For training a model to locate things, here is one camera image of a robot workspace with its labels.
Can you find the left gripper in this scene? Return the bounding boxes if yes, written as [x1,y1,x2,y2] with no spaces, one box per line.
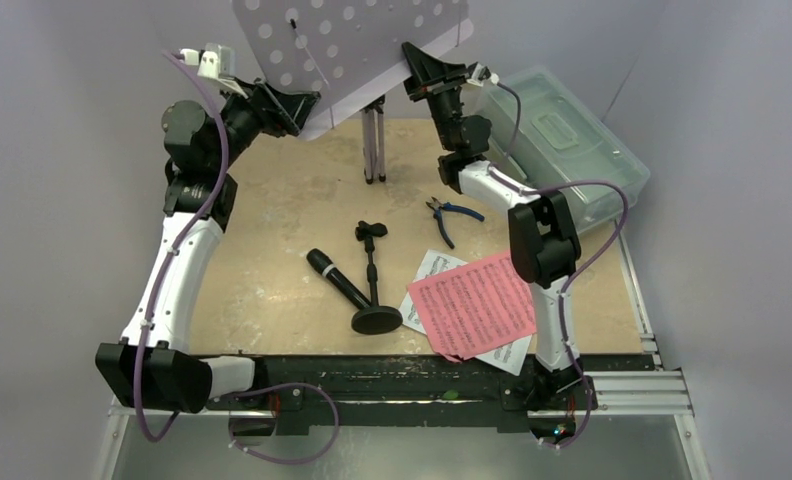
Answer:
[209,75,318,173]

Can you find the lilac folding music stand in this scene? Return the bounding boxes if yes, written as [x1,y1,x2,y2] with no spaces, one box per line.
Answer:
[231,0,475,185]

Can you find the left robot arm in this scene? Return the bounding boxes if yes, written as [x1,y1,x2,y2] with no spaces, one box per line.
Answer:
[95,81,321,413]

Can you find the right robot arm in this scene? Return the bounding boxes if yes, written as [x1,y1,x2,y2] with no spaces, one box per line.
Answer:
[401,42,594,407]

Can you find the clear plastic storage box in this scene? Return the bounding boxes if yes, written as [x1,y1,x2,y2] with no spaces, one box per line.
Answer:
[474,66,650,206]

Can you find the black handheld microphone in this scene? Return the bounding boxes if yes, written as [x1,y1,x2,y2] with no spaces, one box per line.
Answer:
[306,248,371,310]

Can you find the black desktop microphone stand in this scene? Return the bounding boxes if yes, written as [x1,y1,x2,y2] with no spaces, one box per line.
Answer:
[351,221,403,335]

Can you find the pink sheet music page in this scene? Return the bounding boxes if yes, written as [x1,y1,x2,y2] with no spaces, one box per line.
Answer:
[407,251,537,363]

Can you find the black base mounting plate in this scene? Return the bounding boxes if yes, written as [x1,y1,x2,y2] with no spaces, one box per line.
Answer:
[206,355,603,435]

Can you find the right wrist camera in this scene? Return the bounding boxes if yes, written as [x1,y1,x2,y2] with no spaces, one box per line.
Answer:
[466,62,500,88]

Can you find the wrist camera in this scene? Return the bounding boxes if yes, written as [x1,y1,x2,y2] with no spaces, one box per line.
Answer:
[466,62,500,88]
[177,43,236,81]

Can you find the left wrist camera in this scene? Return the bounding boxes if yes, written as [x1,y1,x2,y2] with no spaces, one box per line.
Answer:
[177,43,236,81]

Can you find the blue handled cutting pliers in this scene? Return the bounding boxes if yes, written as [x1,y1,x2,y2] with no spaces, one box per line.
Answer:
[425,199,486,250]

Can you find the aluminium rail frame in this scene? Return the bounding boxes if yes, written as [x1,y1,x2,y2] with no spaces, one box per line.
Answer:
[94,219,707,479]

